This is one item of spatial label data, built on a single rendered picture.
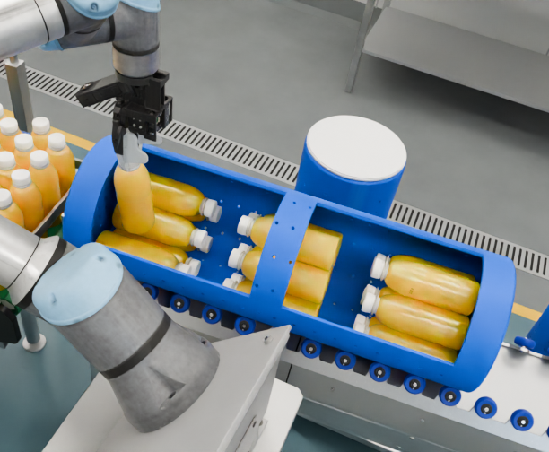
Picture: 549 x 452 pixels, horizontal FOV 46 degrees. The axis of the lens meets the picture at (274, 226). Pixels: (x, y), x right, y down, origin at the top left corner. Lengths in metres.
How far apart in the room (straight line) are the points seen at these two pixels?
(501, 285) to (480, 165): 2.46
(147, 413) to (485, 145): 3.21
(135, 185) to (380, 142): 0.80
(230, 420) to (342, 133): 1.18
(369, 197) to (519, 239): 1.71
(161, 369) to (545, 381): 0.97
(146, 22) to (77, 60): 2.94
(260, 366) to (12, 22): 0.51
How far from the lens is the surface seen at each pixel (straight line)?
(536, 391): 1.55
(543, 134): 4.16
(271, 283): 1.22
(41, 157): 1.55
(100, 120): 3.50
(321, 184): 1.72
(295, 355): 1.41
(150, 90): 1.11
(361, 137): 1.81
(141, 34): 1.05
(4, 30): 0.86
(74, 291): 0.82
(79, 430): 1.06
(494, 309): 1.24
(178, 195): 1.38
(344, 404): 1.46
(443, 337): 1.29
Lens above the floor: 2.09
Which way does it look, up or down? 45 degrees down
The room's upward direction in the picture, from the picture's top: 11 degrees clockwise
